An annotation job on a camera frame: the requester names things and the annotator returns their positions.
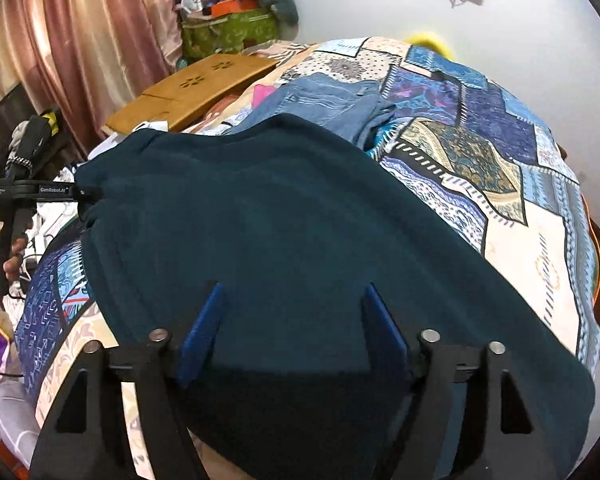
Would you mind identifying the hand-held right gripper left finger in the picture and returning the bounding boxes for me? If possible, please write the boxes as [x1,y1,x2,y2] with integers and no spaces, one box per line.
[30,282,226,480]

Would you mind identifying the green patterned storage bag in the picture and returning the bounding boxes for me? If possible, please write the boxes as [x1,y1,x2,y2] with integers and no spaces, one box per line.
[180,7,281,61]

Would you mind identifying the orange box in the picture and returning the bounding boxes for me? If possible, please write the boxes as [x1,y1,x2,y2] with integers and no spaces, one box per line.
[210,0,261,16]

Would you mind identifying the blue denim jeans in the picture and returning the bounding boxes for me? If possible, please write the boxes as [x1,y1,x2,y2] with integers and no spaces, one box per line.
[227,72,398,151]

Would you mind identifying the pink striped curtain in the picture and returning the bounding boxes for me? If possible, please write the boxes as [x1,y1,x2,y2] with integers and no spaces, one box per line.
[0,0,196,161]

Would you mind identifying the wooden lap desk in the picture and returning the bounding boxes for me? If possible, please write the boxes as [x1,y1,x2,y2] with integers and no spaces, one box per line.
[105,55,281,133]

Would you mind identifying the white cloth pile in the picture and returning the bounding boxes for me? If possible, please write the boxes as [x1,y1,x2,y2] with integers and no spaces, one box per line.
[7,202,83,298]

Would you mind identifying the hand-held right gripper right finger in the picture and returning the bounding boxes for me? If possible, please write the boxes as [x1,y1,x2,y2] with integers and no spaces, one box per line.
[362,284,576,480]

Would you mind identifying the grey white cloth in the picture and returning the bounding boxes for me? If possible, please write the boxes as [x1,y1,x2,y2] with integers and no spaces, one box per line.
[0,380,48,461]

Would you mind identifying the dark teal pants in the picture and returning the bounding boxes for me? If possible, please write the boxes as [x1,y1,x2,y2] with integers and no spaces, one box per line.
[74,114,596,480]

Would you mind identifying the person's left hand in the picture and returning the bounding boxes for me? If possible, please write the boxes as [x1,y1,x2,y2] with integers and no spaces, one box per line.
[0,220,28,285]

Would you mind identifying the dark panel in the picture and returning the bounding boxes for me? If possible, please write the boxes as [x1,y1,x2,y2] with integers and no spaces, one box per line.
[0,82,78,181]

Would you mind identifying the yellow fuzzy arch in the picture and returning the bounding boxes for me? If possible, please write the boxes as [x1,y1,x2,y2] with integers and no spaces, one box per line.
[407,32,453,53]

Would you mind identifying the black bundle with grey cloth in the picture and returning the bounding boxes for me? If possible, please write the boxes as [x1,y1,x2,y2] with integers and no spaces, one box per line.
[7,115,56,181]

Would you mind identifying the orange striped cloth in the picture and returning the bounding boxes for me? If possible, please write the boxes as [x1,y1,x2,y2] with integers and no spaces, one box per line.
[240,40,311,62]

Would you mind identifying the patchwork printed blanket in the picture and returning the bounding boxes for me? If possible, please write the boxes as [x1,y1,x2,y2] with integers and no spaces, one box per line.
[10,37,600,480]

